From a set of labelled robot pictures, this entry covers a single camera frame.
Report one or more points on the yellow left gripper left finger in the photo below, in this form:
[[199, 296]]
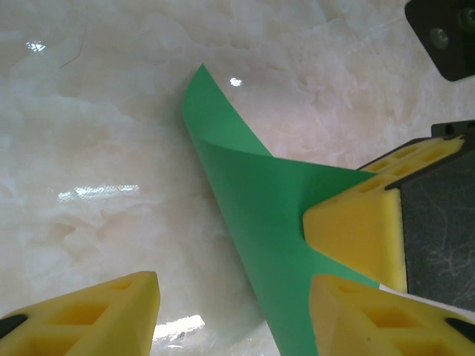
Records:
[[92, 322]]

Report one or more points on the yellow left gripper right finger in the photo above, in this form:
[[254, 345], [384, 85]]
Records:
[[371, 326]]

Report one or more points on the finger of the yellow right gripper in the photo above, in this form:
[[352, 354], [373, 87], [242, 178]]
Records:
[[415, 155], [356, 230]]

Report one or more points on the green paper sheet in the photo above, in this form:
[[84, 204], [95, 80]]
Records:
[[259, 207]]

